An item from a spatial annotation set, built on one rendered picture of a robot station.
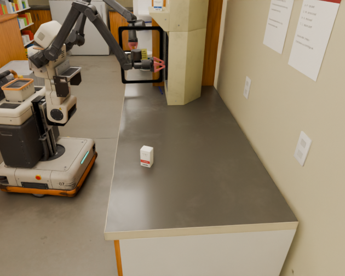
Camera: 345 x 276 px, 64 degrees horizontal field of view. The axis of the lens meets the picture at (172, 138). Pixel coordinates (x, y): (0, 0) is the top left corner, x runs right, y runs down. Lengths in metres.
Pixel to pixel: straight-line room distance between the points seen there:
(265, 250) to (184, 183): 0.41
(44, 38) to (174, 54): 0.92
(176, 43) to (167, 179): 0.88
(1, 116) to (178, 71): 1.35
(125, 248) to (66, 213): 1.45
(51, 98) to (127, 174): 1.23
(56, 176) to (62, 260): 0.66
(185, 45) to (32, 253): 1.75
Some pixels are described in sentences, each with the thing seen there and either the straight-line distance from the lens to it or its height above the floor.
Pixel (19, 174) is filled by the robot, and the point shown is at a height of 0.26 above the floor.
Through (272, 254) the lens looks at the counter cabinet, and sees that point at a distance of 1.25.
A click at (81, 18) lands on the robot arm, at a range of 2.39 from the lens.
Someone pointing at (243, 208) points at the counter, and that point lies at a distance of 1.12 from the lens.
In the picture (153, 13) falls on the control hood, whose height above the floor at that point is 1.50.
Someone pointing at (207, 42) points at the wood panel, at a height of 1.27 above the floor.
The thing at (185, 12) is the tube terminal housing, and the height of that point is 1.51.
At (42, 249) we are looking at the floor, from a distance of 2.29.
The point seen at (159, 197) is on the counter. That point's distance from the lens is 1.12.
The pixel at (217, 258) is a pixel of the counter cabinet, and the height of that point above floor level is 0.76.
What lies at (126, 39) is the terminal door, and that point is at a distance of 2.02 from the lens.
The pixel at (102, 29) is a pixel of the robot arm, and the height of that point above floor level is 1.40.
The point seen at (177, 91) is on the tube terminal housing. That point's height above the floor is 1.04.
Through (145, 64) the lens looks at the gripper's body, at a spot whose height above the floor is 1.18.
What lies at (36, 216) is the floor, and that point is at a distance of 2.54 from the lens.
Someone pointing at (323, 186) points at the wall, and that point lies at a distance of 1.05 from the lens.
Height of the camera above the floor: 1.71
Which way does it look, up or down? 31 degrees down
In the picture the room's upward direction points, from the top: 2 degrees clockwise
